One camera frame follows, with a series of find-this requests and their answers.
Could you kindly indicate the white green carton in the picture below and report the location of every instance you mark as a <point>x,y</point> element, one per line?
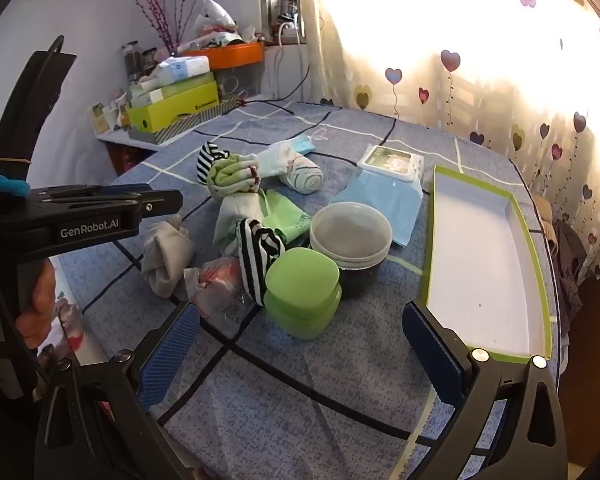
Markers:
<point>180,89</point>

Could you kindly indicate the white plastic bags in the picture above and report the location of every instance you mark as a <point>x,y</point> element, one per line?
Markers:
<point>215,20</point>

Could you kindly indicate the green square container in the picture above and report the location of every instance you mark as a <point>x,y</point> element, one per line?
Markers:
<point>302,295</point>

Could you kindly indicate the tan cloth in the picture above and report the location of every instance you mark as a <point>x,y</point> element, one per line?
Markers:
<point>542,215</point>

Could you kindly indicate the white blue tissue pack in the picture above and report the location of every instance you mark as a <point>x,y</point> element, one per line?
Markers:
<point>182,69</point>

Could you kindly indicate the brown cloth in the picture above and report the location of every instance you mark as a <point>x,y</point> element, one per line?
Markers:
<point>567,270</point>

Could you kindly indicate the clear plastic container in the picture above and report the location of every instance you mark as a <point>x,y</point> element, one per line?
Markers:
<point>240,80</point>

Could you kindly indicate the blue face mask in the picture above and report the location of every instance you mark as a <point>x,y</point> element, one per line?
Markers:
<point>302,145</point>

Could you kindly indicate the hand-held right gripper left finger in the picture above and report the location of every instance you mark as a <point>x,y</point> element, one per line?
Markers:
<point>172,355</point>

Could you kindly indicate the grey sock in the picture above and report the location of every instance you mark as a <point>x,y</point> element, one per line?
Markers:
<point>165,260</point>

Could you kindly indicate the dark glass jar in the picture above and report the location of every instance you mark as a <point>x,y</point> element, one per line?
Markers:
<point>131,62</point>

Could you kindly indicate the green rabbit sock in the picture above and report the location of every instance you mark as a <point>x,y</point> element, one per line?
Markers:
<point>230,175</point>

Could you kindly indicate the green-edged white box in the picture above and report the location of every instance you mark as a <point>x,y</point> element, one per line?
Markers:
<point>480,270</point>

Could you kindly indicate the white side shelf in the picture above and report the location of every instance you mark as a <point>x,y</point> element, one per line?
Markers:
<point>125,139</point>

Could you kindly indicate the purple flower branches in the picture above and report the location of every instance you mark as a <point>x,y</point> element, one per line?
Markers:
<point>155,10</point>

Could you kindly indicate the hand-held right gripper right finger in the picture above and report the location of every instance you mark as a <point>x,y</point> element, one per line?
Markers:
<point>430,350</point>

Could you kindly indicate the black white striped sock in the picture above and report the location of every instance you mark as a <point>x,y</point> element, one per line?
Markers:
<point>209,160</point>
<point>255,260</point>

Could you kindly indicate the person's left hand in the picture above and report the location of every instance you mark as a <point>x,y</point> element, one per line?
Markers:
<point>40,310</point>

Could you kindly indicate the zigzag patterned tray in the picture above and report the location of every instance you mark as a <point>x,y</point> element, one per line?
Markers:
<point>200,120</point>

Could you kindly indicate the green plastic bag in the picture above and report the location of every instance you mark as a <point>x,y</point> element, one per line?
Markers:
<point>285,215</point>

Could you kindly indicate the small glass jar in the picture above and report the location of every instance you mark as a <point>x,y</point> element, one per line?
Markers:
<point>149,60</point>

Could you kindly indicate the orange basket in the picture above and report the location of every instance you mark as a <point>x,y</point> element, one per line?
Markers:
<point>230,55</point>

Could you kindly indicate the pink white sock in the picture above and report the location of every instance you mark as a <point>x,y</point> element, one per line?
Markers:
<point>215,280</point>

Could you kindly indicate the colourful printed cloth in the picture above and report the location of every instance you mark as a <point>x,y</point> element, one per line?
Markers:
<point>75,325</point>

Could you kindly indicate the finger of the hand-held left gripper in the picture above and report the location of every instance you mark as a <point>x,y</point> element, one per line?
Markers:
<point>125,189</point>
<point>162,202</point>

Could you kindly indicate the grey windowsill device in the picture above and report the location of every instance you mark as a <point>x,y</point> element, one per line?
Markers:
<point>287,7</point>

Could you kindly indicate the lime green box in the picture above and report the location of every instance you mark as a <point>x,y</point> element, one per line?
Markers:
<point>175,110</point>

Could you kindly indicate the beige sock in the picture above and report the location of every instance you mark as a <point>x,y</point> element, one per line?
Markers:
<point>305,176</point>

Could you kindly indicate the round clear-lidded plastic container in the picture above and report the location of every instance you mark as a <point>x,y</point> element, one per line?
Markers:
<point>350,232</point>

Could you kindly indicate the heart print curtain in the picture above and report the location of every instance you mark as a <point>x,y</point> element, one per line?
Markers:
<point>480,85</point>

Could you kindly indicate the wet wipes pack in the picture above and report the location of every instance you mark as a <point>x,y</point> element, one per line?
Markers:
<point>390,162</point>

